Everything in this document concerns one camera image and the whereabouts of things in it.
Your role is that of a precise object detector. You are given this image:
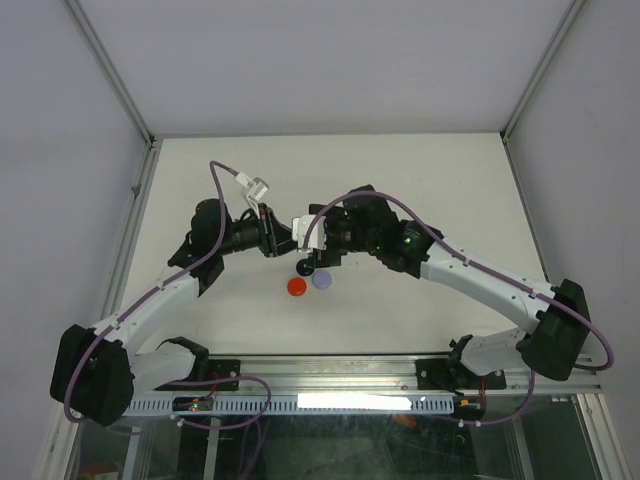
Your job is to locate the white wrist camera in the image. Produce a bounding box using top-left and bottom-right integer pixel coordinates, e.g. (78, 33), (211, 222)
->
(235, 172), (269, 216)
(291, 215), (326, 252)

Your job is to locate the left aluminium frame post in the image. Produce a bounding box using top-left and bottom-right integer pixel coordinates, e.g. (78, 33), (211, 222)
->
(62, 0), (162, 151)

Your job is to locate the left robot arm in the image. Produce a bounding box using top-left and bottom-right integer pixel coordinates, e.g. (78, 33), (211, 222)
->
(50, 199), (298, 426)

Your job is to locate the black charging case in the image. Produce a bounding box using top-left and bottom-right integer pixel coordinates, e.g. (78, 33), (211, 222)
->
(296, 259), (316, 277)

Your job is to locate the aluminium mounting rail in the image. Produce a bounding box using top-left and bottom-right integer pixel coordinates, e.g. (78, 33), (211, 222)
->
(62, 353), (601, 396)

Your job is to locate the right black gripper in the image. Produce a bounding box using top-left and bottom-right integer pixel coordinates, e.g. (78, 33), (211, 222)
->
(307, 205), (380, 269)

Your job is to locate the right aluminium frame post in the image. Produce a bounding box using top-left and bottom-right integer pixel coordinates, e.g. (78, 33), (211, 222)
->
(501, 0), (586, 144)

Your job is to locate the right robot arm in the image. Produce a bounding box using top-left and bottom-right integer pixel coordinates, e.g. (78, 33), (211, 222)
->
(292, 185), (590, 387)

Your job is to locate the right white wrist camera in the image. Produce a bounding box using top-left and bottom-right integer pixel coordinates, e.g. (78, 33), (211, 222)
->
(291, 215), (326, 252)

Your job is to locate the aluminium frame post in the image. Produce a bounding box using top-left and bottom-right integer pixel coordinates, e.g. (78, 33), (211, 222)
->
(62, 0), (162, 151)
(501, 0), (586, 144)

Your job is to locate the purple charging case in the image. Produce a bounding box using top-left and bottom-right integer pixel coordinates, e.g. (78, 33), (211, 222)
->
(312, 270), (333, 290)

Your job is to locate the red charging case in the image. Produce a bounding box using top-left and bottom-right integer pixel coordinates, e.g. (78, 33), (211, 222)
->
(287, 277), (307, 297)

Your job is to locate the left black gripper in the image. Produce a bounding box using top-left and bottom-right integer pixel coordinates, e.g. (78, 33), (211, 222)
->
(216, 203), (301, 258)

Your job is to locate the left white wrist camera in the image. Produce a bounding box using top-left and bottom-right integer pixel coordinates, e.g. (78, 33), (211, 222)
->
(235, 172), (269, 216)

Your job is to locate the slotted cable duct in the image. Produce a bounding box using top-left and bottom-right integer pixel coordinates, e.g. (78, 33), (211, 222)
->
(122, 393), (454, 417)

